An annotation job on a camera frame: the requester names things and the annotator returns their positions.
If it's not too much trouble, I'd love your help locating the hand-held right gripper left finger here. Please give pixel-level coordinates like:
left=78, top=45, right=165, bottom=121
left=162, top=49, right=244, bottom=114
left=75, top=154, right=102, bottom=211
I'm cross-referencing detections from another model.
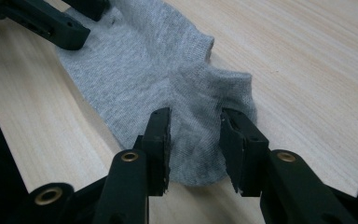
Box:
left=92, top=106, right=172, bottom=224

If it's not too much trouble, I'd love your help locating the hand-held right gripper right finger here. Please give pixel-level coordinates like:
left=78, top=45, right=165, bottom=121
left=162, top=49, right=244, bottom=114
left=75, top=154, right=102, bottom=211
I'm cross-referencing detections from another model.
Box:
left=219, top=107, right=358, bottom=224

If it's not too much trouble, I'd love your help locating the grey ankle sock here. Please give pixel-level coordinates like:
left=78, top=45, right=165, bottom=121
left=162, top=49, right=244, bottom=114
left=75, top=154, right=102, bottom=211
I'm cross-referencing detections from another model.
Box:
left=55, top=0, right=258, bottom=188

